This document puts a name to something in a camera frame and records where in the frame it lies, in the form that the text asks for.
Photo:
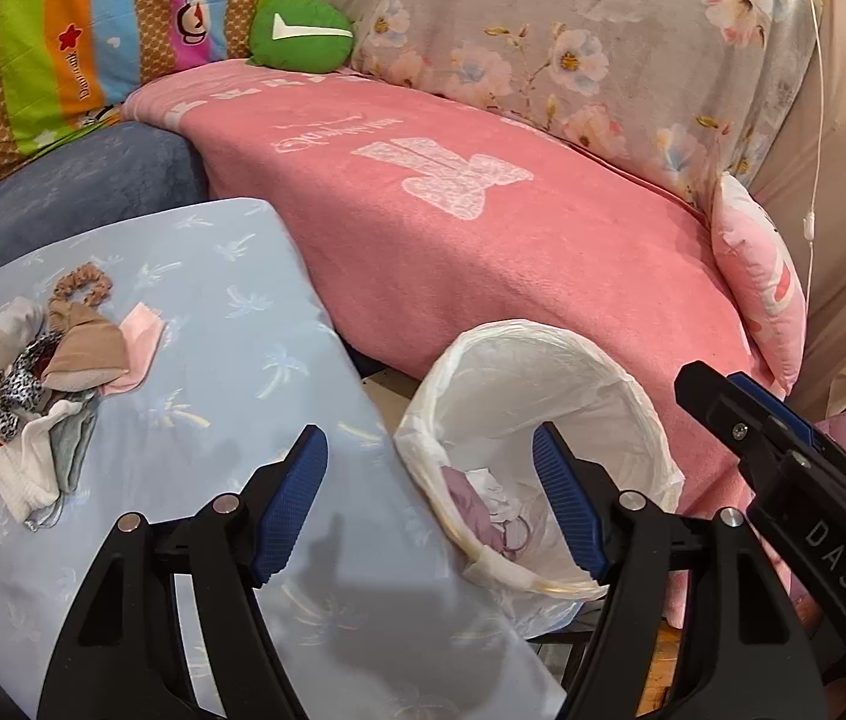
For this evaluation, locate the white rolled sock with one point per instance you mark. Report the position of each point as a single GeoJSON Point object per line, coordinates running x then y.
{"type": "Point", "coordinates": [18, 319]}

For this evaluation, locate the purple cloth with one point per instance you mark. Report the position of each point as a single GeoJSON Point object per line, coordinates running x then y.
{"type": "Point", "coordinates": [468, 499]}

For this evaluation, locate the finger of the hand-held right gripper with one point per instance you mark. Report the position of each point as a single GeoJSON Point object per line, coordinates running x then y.
{"type": "Point", "coordinates": [723, 420]}
{"type": "Point", "coordinates": [775, 412]}

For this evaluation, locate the leopard print cloth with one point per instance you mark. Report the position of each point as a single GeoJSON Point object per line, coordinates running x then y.
{"type": "Point", "coordinates": [18, 397]}

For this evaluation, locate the beige cloth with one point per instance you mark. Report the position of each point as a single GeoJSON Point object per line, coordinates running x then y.
{"type": "Point", "coordinates": [85, 352]}

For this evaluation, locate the brown scrunchie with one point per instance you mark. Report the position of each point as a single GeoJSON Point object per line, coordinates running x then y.
{"type": "Point", "coordinates": [85, 281]}

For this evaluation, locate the pink blanket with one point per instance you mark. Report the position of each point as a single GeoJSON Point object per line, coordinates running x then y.
{"type": "Point", "coordinates": [468, 262]}

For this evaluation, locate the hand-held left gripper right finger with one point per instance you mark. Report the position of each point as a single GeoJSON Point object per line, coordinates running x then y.
{"type": "Point", "coordinates": [565, 502]}

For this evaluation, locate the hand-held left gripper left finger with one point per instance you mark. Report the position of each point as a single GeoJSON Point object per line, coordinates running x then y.
{"type": "Point", "coordinates": [292, 495]}

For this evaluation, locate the bin with white bag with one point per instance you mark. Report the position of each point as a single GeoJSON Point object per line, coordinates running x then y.
{"type": "Point", "coordinates": [543, 382]}

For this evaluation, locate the small pink pillow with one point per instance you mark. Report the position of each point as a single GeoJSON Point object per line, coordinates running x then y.
{"type": "Point", "coordinates": [757, 277]}

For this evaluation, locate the white crumpled tissue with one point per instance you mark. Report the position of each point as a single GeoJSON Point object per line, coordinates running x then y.
{"type": "Point", "coordinates": [496, 495]}

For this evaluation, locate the blue-grey cushion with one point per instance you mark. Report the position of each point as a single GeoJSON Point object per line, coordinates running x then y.
{"type": "Point", "coordinates": [70, 180]}

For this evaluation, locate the colourful monkey print blanket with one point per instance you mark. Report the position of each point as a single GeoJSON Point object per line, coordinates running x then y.
{"type": "Point", "coordinates": [40, 52]}

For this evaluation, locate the green plush toy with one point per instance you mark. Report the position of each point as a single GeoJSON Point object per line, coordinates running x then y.
{"type": "Point", "coordinates": [303, 52]}

